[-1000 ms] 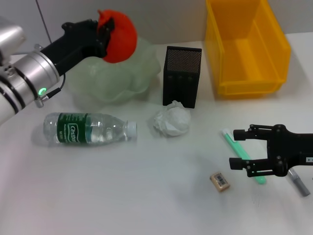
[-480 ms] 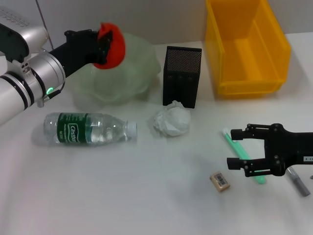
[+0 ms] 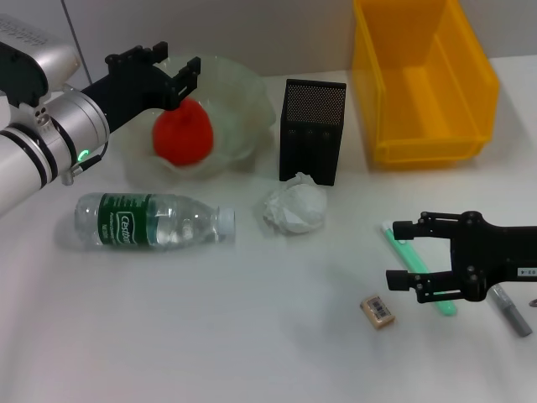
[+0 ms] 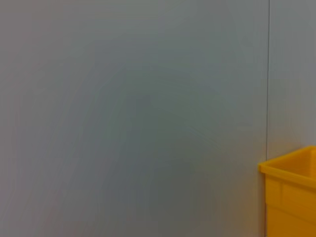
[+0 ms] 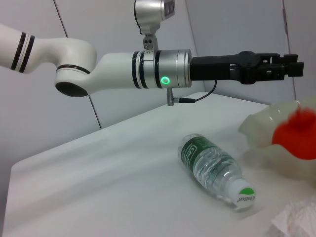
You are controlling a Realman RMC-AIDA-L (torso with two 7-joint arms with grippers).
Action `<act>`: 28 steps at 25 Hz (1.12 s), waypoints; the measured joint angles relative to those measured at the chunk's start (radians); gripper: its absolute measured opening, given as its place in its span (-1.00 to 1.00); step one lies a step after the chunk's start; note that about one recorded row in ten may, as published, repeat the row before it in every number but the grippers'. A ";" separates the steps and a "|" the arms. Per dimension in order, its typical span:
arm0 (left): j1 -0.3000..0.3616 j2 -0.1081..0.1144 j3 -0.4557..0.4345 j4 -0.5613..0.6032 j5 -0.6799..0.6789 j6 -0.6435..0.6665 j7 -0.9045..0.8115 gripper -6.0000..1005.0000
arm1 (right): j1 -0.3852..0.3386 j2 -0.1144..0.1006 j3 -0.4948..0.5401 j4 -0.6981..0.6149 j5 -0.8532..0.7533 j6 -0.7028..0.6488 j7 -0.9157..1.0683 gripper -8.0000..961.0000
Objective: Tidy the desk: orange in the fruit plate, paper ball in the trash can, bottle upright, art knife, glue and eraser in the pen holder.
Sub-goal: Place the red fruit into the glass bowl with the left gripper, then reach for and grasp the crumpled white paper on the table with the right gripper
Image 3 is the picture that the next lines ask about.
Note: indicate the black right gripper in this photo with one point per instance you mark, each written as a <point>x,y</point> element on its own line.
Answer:
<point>495,252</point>

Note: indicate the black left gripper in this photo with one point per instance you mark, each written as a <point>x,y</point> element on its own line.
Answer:
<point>130,94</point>

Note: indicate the red soft ball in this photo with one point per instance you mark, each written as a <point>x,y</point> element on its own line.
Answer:
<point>184,132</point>

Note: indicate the white paper ball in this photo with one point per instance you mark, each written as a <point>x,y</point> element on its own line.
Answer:
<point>298,205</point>

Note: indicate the clear green-label water bottle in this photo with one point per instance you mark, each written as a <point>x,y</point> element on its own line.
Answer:
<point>126,220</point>

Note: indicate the beige barcode eraser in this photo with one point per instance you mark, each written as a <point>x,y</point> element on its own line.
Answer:
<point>377,311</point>

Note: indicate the green glass fruit bowl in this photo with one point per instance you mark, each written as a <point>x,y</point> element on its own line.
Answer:
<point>239,113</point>

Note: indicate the grey marker pen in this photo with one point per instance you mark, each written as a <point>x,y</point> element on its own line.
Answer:
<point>514,317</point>

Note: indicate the black mesh pen holder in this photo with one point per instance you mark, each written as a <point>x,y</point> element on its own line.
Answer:
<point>312,134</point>

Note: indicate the yellow plastic bin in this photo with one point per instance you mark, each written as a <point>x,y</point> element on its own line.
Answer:
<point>423,105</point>

